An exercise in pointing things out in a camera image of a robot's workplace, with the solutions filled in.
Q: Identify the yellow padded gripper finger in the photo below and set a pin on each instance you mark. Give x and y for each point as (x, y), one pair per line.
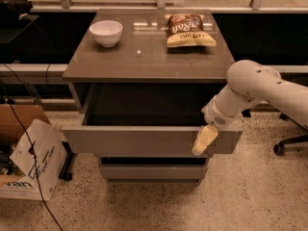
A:
(204, 138)

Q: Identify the grey top drawer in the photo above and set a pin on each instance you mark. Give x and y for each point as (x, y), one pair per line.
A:
(140, 120)

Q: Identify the grey drawer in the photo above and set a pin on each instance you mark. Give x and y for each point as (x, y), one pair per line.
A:
(153, 172)
(140, 120)

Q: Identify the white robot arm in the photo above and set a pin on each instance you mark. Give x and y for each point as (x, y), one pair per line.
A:
(249, 83)

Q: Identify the grey drawer cabinet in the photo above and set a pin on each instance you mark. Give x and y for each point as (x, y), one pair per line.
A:
(141, 56)

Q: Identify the grey bottom drawer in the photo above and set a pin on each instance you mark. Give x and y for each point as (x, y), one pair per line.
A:
(153, 172)

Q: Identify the black office chair base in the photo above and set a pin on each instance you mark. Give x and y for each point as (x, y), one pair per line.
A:
(280, 149)

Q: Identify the brown yellow chips bag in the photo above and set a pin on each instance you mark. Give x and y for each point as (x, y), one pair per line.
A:
(186, 29)

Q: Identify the white ceramic bowl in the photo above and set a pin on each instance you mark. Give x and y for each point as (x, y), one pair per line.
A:
(106, 32)

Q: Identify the black table leg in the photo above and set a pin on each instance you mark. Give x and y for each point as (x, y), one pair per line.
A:
(65, 174)

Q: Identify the white cardboard box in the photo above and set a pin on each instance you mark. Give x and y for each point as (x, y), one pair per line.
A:
(35, 150)

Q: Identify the black bag on desk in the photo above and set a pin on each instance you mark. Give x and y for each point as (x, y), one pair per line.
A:
(12, 11)

